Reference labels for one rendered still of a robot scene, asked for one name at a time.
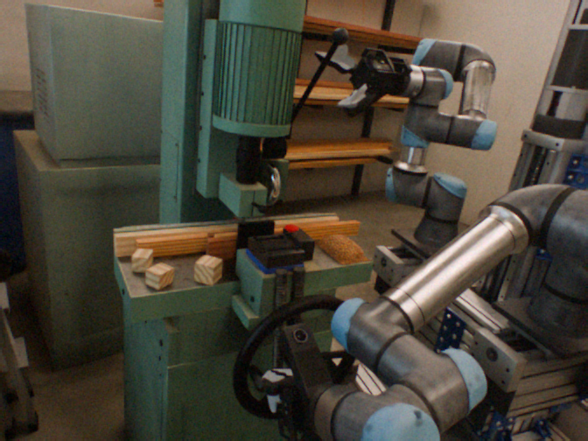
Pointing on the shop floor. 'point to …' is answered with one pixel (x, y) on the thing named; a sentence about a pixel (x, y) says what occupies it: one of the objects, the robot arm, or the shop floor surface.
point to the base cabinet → (191, 393)
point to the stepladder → (10, 361)
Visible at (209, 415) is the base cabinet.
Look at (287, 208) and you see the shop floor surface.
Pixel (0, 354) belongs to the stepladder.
